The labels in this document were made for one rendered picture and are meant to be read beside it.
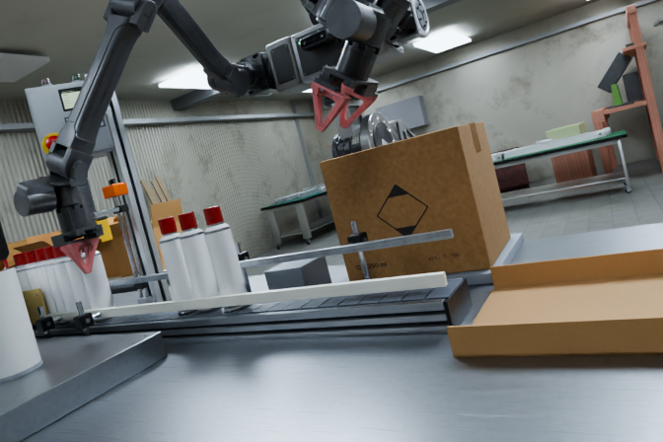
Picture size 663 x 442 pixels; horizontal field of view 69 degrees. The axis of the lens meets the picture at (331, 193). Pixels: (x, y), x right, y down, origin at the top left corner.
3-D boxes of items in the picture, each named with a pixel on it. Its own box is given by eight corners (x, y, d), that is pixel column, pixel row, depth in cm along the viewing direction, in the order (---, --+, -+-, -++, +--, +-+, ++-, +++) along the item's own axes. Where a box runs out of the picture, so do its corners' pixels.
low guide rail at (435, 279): (46, 323, 125) (44, 315, 125) (51, 321, 126) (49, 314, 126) (446, 286, 70) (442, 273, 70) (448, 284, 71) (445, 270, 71)
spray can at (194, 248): (193, 314, 100) (167, 217, 99) (211, 304, 105) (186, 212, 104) (211, 312, 98) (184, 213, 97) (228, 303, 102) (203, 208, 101)
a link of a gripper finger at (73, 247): (80, 276, 105) (68, 234, 105) (61, 280, 109) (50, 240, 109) (108, 267, 111) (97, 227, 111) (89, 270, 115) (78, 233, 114)
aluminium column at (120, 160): (151, 318, 130) (83, 73, 127) (164, 312, 134) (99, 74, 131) (162, 317, 128) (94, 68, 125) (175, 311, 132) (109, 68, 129)
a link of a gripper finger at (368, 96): (315, 120, 86) (332, 70, 83) (332, 118, 92) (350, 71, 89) (346, 137, 84) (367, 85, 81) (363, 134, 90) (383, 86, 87)
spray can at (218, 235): (219, 313, 95) (191, 211, 94) (236, 303, 100) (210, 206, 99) (238, 311, 93) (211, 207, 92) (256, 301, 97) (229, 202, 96)
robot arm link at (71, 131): (162, 8, 110) (129, 2, 115) (144, -7, 105) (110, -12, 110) (89, 185, 107) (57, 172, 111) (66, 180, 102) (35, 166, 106)
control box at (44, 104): (49, 168, 128) (30, 97, 127) (117, 154, 135) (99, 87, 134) (43, 163, 119) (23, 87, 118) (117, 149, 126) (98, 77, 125)
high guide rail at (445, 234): (68, 293, 131) (67, 288, 131) (72, 291, 133) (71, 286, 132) (452, 238, 76) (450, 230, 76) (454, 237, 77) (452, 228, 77)
